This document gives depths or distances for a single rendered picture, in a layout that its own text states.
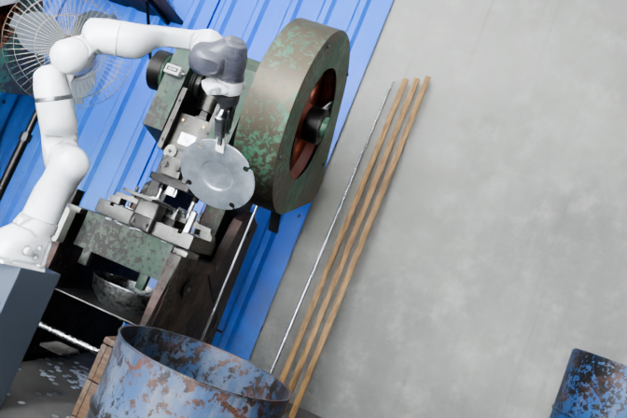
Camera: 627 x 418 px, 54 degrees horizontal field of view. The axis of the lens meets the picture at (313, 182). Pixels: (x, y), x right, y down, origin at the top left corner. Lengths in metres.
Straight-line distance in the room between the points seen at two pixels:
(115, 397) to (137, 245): 1.20
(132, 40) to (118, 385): 1.04
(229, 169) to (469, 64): 2.15
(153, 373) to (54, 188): 0.87
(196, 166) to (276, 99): 0.38
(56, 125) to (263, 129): 0.72
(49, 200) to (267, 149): 0.77
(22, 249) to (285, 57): 1.11
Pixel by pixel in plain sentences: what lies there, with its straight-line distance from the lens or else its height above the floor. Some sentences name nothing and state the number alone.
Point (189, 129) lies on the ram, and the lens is 2.68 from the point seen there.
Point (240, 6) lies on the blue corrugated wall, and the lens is 4.23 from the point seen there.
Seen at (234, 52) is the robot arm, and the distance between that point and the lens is 1.93.
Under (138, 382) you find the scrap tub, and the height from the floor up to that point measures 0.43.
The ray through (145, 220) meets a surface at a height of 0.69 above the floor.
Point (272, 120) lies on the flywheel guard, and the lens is 2.27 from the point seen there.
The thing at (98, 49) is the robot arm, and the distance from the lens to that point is 2.00.
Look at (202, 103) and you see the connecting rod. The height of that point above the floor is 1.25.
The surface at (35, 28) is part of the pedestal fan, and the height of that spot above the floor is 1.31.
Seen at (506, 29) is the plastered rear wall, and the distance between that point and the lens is 4.07.
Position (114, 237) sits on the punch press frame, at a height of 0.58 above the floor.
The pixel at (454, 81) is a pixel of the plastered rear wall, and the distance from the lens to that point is 3.91.
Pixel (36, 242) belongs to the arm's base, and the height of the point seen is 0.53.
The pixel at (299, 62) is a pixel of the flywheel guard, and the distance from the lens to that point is 2.32.
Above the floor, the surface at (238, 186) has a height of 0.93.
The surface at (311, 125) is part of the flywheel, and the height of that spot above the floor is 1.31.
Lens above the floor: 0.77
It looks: 7 degrees up
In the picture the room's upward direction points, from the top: 22 degrees clockwise
